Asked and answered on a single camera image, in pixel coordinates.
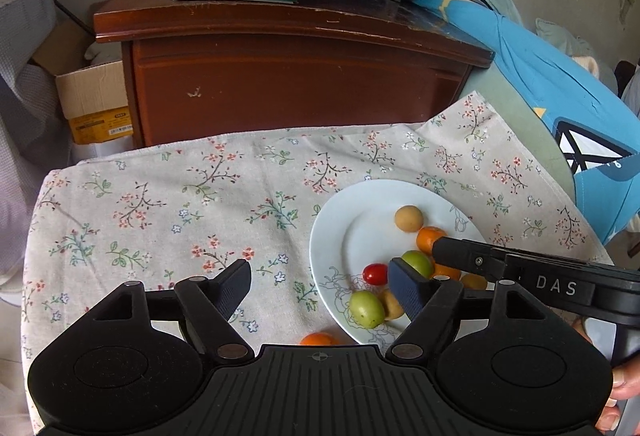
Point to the small orange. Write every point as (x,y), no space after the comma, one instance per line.
(429,238)
(446,272)
(316,340)

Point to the pale grey pillow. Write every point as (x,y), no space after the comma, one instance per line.
(560,38)

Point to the floral tablecloth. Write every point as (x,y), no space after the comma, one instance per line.
(175,196)

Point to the brown cardboard box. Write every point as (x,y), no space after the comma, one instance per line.
(90,85)

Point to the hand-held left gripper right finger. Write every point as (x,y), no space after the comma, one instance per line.
(402,288)

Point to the white plate with line drawings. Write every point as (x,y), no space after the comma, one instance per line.
(360,226)

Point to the green plum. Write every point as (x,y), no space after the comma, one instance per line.
(366,309)
(417,262)

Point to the yellow packet box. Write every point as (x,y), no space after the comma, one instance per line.
(100,125)

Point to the red-brown wooden nightstand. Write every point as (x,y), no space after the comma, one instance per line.
(300,80)

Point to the red cherry tomato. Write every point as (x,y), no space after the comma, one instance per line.
(375,274)

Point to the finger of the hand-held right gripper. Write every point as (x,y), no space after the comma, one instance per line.
(465,256)

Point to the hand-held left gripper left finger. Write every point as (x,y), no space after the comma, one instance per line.
(237,283)

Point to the person's right hand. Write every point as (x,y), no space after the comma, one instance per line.
(625,386)

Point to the grey-green bed sheet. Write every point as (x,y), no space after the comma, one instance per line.
(525,140)

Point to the lavender fine-checked cloth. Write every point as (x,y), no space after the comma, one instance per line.
(25,140)

